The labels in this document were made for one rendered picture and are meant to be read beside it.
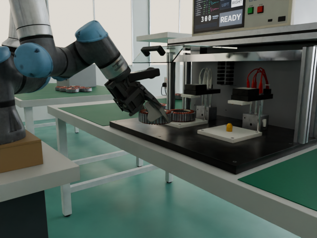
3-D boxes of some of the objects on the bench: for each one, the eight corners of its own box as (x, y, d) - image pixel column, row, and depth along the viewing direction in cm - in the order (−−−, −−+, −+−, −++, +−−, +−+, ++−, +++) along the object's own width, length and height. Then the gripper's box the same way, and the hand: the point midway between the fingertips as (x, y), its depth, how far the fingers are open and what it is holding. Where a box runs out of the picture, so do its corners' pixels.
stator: (178, 123, 103) (178, 114, 103) (162, 118, 113) (162, 109, 112) (201, 120, 109) (201, 111, 108) (183, 115, 118) (183, 107, 118)
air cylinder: (208, 120, 115) (208, 107, 114) (196, 117, 121) (196, 105, 120) (216, 119, 118) (217, 106, 117) (204, 116, 124) (204, 104, 123)
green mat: (103, 126, 115) (103, 125, 115) (57, 108, 163) (57, 107, 162) (242, 106, 170) (242, 106, 170) (178, 97, 218) (178, 97, 218)
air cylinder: (259, 131, 96) (261, 115, 95) (241, 127, 102) (242, 113, 101) (268, 129, 99) (269, 114, 98) (250, 125, 105) (251, 111, 104)
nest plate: (232, 143, 82) (233, 139, 82) (196, 133, 94) (197, 130, 93) (262, 135, 91) (262, 131, 90) (226, 127, 102) (226, 124, 102)
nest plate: (179, 128, 101) (179, 125, 101) (155, 122, 113) (155, 118, 112) (207, 123, 110) (207, 120, 109) (182, 117, 121) (182, 114, 121)
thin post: (258, 135, 91) (261, 105, 89) (254, 134, 92) (256, 105, 90) (261, 134, 92) (263, 105, 90) (257, 133, 93) (259, 104, 91)
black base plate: (235, 174, 64) (236, 165, 63) (109, 126, 114) (109, 121, 114) (325, 141, 92) (326, 135, 91) (191, 114, 142) (192, 110, 141)
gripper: (92, 82, 85) (128, 127, 95) (122, 86, 70) (160, 139, 81) (112, 64, 88) (144, 110, 98) (144, 65, 73) (178, 118, 84)
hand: (156, 116), depth 90 cm, fingers closed on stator, 13 cm apart
